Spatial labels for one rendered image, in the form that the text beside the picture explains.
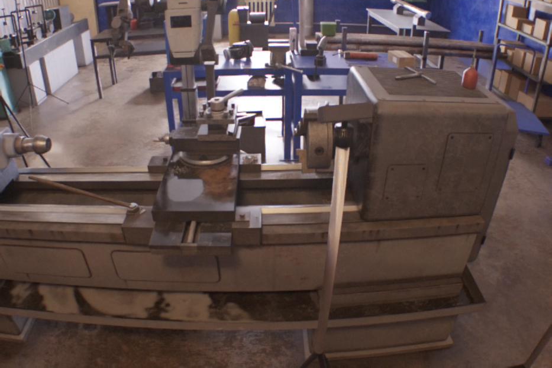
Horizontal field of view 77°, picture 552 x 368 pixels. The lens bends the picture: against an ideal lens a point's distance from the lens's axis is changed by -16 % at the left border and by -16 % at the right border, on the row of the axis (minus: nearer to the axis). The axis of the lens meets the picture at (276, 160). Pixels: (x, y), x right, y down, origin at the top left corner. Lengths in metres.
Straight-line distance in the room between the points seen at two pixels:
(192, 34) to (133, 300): 1.64
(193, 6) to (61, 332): 2.15
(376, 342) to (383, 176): 0.97
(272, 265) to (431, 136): 0.82
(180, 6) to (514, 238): 2.89
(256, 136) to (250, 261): 2.16
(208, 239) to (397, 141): 0.76
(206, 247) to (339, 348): 0.98
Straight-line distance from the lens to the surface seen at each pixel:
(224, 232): 1.52
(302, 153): 1.65
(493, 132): 1.63
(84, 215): 1.82
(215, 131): 1.80
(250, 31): 7.08
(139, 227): 1.60
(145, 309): 1.93
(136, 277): 1.86
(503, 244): 3.17
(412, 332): 2.17
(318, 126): 1.56
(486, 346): 2.46
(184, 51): 2.71
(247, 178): 1.88
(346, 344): 2.12
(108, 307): 1.99
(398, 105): 1.44
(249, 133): 3.71
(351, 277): 1.83
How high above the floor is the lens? 1.84
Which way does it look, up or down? 30 degrees down
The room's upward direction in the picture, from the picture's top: straight up
